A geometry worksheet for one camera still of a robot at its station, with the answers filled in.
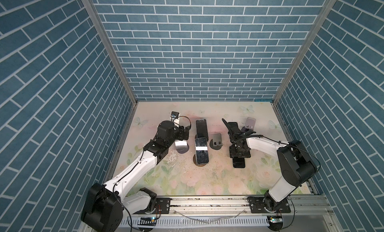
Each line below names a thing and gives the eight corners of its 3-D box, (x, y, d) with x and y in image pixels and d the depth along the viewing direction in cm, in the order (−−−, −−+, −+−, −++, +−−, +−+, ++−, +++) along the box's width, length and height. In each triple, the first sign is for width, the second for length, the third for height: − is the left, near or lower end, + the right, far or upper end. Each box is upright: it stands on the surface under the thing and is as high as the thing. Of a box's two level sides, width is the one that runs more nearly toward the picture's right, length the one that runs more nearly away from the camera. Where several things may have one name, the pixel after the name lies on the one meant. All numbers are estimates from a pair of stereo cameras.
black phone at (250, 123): (244, 131, 105) (247, 123, 98) (244, 124, 109) (248, 116, 102) (251, 133, 104) (255, 125, 97) (252, 126, 108) (255, 118, 101)
